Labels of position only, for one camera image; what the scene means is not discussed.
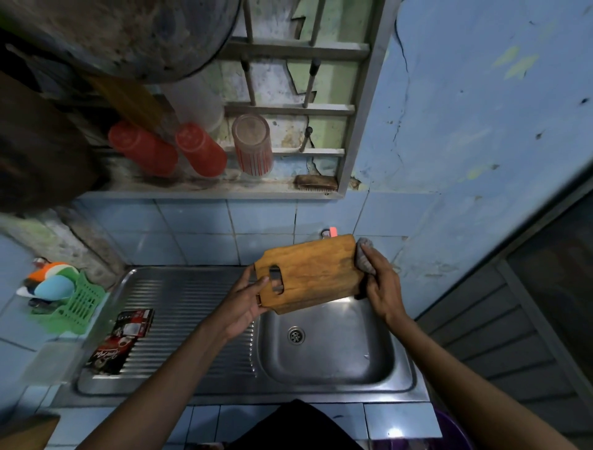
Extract person's left hand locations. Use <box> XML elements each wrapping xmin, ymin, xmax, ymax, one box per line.
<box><xmin>206</xmin><ymin>265</ymin><xmax>271</xmax><ymax>344</ymax></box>

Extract person's right hand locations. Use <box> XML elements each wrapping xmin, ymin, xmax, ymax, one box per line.
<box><xmin>361</xmin><ymin>244</ymin><xmax>408</xmax><ymax>328</ymax></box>

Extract checked dishcloth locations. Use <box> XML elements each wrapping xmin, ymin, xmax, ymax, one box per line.
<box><xmin>354</xmin><ymin>237</ymin><xmax>377</xmax><ymax>300</ymax></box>

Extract small wooden cutting board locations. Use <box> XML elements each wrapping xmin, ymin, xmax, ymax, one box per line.
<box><xmin>253</xmin><ymin>234</ymin><xmax>367</xmax><ymax>315</ymax></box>

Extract red black sachet pack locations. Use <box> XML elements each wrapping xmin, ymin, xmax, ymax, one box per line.
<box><xmin>85</xmin><ymin>309</ymin><xmax>155</xmax><ymax>375</ymax></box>

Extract knives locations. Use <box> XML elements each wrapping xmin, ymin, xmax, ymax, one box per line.
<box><xmin>28</xmin><ymin>299</ymin><xmax>64</xmax><ymax>315</ymax></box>

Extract person's left forearm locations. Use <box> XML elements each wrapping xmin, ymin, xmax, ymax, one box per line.
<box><xmin>76</xmin><ymin>320</ymin><xmax>232</xmax><ymax>450</ymax></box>

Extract person's right forearm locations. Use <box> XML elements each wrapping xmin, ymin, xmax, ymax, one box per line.
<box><xmin>389</xmin><ymin>317</ymin><xmax>578</xmax><ymax>450</ymax></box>

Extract person's black clothing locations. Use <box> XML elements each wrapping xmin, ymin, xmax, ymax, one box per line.
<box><xmin>227</xmin><ymin>399</ymin><xmax>364</xmax><ymax>450</ymax></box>

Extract stainless steel sink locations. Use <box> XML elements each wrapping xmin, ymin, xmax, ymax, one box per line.
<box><xmin>51</xmin><ymin>265</ymin><xmax>432</xmax><ymax>409</ymax></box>

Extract wooden scrub brush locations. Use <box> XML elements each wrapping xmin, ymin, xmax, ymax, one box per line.
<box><xmin>293</xmin><ymin>174</ymin><xmax>339</xmax><ymax>192</ymax></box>

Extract grey slatted wooden door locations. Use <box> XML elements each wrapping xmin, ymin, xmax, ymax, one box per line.
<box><xmin>414</xmin><ymin>176</ymin><xmax>593</xmax><ymax>441</ymax></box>

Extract purple plastic basket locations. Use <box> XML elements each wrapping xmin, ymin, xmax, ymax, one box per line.
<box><xmin>435</xmin><ymin>410</ymin><xmax>473</xmax><ymax>450</ymax></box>

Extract red striped drinking glass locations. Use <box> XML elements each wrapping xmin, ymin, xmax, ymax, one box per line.
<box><xmin>231</xmin><ymin>113</ymin><xmax>274</xmax><ymax>178</ymax></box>

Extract red plastic cup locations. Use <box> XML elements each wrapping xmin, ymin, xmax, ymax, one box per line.
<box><xmin>107</xmin><ymin>121</ymin><xmax>179</xmax><ymax>178</ymax></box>
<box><xmin>175</xmin><ymin>122</ymin><xmax>228</xmax><ymax>178</ymax></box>

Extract green plastic basket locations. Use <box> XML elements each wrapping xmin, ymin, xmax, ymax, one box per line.
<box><xmin>30</xmin><ymin>271</ymin><xmax>106</xmax><ymax>336</ymax></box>

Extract light blue plastic scoop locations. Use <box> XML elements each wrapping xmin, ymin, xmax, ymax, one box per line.
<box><xmin>33</xmin><ymin>274</ymin><xmax>76</xmax><ymax>301</ymax></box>

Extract orange plastic utensil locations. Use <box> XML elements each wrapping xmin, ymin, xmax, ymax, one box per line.
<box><xmin>27</xmin><ymin>261</ymin><xmax>70</xmax><ymax>282</ymax></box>

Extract clear plastic container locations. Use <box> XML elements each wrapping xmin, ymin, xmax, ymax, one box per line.
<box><xmin>20</xmin><ymin>342</ymin><xmax>82</xmax><ymax>386</ymax></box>

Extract white plastic cup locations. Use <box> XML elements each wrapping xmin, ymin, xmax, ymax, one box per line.
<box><xmin>159</xmin><ymin>74</ymin><xmax>225</xmax><ymax>135</ymax></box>

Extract yellow plastic cup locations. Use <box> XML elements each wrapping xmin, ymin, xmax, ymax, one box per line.
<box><xmin>85</xmin><ymin>76</ymin><xmax>166</xmax><ymax>133</ymax></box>

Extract large dark brown wok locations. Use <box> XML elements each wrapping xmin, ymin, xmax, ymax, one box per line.
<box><xmin>0</xmin><ymin>72</ymin><xmax>105</xmax><ymax>214</ymax></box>

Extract dark round hanging pan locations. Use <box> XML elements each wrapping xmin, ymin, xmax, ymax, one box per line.
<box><xmin>0</xmin><ymin>0</ymin><xmax>242</xmax><ymax>84</ymax></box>

